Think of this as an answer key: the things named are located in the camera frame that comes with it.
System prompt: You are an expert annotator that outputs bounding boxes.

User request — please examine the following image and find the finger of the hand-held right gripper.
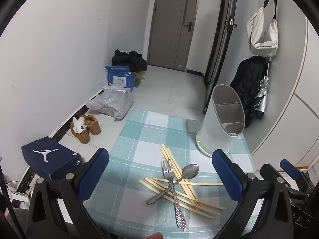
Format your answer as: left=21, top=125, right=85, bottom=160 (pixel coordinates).
left=280, top=159, right=310, bottom=188

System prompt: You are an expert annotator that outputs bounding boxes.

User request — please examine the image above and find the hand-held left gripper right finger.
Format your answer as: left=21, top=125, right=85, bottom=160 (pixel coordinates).
left=212, top=149, right=296, bottom=239

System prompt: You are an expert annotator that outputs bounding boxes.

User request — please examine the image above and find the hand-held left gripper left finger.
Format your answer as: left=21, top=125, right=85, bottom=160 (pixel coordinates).
left=26, top=147, right=110, bottom=239

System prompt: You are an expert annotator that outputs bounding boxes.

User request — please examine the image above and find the silver spoon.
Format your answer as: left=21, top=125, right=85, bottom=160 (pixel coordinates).
left=146, top=164, right=200, bottom=205

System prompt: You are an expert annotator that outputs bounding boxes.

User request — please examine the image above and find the pile of wooden chopsticks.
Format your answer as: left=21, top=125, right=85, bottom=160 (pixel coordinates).
left=139, top=144, right=226, bottom=219

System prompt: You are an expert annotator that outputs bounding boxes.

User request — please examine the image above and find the white utensil holder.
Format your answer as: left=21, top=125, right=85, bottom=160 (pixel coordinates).
left=196, top=84, right=246, bottom=157

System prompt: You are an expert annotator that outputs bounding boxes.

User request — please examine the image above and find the silver fork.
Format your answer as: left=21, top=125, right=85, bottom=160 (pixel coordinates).
left=161, top=157, right=187, bottom=232

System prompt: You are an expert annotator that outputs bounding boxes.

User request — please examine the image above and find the white shoulder bag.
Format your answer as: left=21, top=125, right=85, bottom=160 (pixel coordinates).
left=246, top=6, right=278, bottom=57

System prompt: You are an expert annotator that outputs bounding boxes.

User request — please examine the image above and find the brown boot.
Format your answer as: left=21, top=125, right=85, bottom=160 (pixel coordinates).
left=70, top=121, right=90, bottom=144
left=83, top=115, right=101, bottom=135

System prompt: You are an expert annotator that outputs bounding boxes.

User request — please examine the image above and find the dark blue shoebox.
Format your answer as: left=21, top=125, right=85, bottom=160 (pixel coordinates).
left=21, top=136, right=82, bottom=181

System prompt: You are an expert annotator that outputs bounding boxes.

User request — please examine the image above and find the teal plaid tablecloth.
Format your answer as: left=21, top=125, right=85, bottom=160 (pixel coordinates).
left=82, top=109, right=261, bottom=234

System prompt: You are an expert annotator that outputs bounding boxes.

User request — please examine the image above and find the white wardrobe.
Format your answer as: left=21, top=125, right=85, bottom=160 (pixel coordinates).
left=239, top=15, right=319, bottom=170

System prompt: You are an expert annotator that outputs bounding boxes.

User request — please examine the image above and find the white paper in boots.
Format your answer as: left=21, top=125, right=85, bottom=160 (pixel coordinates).
left=73, top=116, right=88, bottom=133

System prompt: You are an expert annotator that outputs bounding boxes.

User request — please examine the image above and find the grey plastic bag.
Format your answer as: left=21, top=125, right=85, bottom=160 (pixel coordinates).
left=86, top=86, right=134, bottom=120

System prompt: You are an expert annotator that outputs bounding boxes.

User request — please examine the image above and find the silver folded umbrella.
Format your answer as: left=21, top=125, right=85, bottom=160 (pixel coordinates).
left=250, top=58, right=272, bottom=120

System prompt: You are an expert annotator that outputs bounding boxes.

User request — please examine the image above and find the black jacket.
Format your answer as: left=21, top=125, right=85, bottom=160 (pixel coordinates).
left=229, top=56, right=271, bottom=127

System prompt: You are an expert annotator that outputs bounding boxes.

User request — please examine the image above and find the blue cardboard carton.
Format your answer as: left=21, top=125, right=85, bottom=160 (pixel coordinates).
left=105, top=66, right=137, bottom=92

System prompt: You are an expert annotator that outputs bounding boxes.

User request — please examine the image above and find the black duffel bag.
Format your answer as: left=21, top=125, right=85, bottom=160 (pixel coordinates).
left=112, top=50, right=148, bottom=72

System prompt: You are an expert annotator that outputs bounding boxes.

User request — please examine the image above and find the black framed glass door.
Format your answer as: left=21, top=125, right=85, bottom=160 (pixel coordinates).
left=203, top=0, right=240, bottom=112

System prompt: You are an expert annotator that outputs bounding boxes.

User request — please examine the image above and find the grey door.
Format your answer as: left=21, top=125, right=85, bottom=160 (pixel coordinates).
left=147, top=0, right=201, bottom=72

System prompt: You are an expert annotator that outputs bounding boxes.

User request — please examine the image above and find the tangle of cables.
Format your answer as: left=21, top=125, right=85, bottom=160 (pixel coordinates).
left=4, top=177, right=38, bottom=197

